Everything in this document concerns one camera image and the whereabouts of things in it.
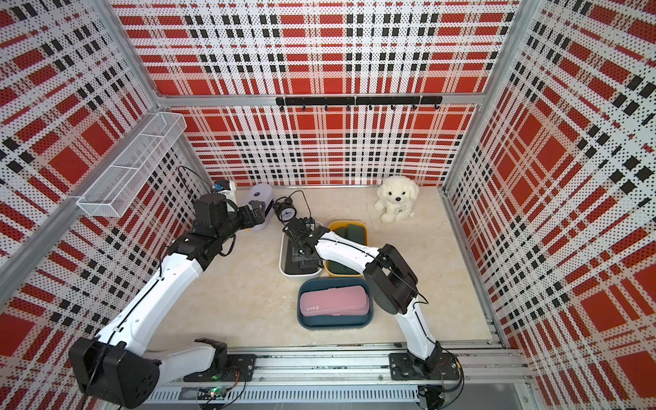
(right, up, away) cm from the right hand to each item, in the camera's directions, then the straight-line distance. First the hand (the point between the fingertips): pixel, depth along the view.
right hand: (310, 251), depth 92 cm
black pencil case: (-5, -5, -3) cm, 7 cm away
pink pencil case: (+9, -16, -9) cm, 20 cm away
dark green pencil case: (+10, +1, -31) cm, 33 cm away
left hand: (-15, +16, -13) cm, 26 cm away
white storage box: (-10, -4, -1) cm, 11 cm away
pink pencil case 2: (+12, -11, -7) cm, 18 cm away
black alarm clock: (-12, +15, +13) cm, 24 cm away
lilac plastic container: (-22, +23, +16) cm, 35 cm away
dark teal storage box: (+10, -21, -12) cm, 26 cm away
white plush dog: (+32, +20, +4) cm, 38 cm away
